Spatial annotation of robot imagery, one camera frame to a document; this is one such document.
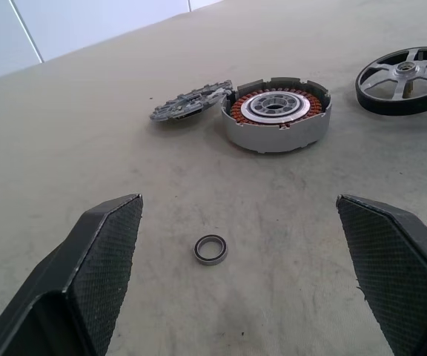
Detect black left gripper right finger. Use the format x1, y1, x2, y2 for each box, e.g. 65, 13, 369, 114
336, 194, 427, 356

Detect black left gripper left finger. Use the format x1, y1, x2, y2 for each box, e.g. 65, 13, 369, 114
0, 193, 144, 356

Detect small steel bearing ring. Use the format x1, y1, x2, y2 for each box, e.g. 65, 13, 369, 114
193, 234, 229, 266

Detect silver stator housing copper windings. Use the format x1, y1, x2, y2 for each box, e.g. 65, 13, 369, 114
220, 76, 332, 154

